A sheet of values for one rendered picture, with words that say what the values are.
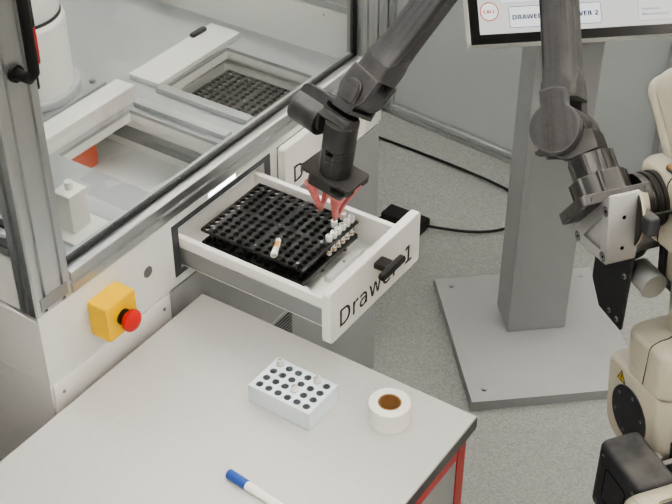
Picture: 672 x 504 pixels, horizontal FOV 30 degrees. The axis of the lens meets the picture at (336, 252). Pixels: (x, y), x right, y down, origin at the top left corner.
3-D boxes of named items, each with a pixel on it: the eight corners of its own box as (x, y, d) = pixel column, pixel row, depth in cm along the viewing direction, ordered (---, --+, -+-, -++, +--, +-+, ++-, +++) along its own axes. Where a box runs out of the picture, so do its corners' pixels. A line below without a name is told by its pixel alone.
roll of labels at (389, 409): (369, 435, 203) (369, 418, 201) (366, 405, 209) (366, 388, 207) (412, 434, 204) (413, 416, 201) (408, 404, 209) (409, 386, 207)
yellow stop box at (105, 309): (142, 322, 214) (138, 289, 210) (113, 345, 209) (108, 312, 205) (119, 311, 216) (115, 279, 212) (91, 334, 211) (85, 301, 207)
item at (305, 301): (405, 254, 230) (407, 227, 227) (327, 330, 213) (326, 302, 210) (233, 185, 248) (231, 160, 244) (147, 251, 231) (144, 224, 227)
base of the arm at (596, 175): (583, 206, 177) (657, 189, 180) (565, 153, 179) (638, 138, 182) (559, 226, 185) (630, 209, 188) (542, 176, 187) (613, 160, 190)
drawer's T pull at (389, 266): (406, 261, 218) (406, 254, 217) (383, 283, 213) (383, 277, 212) (388, 254, 219) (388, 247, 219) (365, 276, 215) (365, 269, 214)
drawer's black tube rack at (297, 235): (357, 249, 231) (357, 220, 227) (302, 299, 219) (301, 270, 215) (260, 210, 241) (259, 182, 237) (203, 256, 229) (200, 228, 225)
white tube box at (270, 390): (338, 401, 210) (338, 385, 208) (309, 431, 204) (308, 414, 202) (278, 373, 215) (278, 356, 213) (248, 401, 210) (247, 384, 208)
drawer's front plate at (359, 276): (418, 259, 231) (421, 210, 225) (330, 345, 212) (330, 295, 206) (410, 256, 232) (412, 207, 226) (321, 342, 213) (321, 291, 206)
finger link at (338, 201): (325, 196, 221) (331, 155, 215) (357, 215, 219) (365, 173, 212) (301, 215, 217) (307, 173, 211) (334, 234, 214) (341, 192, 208)
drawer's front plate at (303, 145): (365, 133, 267) (366, 88, 260) (285, 197, 247) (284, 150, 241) (358, 131, 267) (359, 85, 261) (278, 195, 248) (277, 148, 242)
